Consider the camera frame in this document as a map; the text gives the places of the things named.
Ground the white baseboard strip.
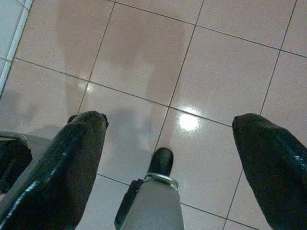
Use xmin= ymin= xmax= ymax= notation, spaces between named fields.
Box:
xmin=0 ymin=0 xmax=34 ymax=96

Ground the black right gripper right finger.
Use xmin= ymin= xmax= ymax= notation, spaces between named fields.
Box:
xmin=232 ymin=113 xmax=307 ymax=230

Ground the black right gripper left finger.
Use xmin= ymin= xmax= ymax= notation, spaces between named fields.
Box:
xmin=0 ymin=110 xmax=109 ymax=230

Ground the black grey robot leg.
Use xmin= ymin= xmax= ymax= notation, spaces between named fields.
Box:
xmin=0 ymin=131 xmax=53 ymax=204

